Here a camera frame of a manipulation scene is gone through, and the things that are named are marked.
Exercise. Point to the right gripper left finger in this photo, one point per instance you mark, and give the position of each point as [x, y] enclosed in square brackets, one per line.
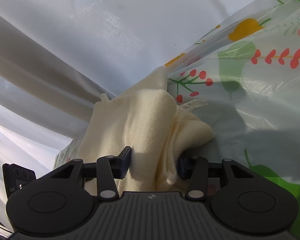
[108, 169]

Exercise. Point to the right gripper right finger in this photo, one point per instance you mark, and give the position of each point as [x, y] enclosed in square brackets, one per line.
[195, 170]

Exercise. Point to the cream knit garment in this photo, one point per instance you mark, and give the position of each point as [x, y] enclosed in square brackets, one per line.
[147, 119]

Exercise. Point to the floral plastic table cover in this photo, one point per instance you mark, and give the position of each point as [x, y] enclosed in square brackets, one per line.
[241, 85]

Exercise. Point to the white sheer curtain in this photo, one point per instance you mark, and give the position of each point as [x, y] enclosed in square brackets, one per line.
[58, 57]

